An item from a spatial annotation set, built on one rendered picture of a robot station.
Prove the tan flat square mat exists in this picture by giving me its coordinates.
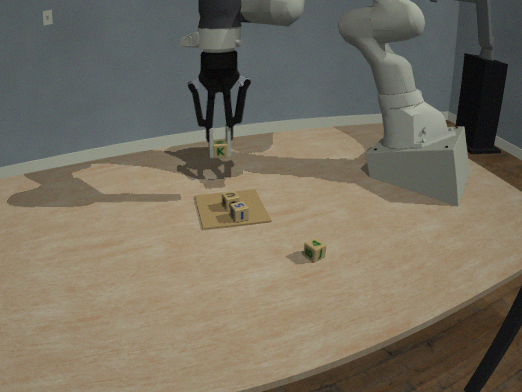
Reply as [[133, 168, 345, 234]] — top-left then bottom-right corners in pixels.
[[195, 189, 271, 230]]

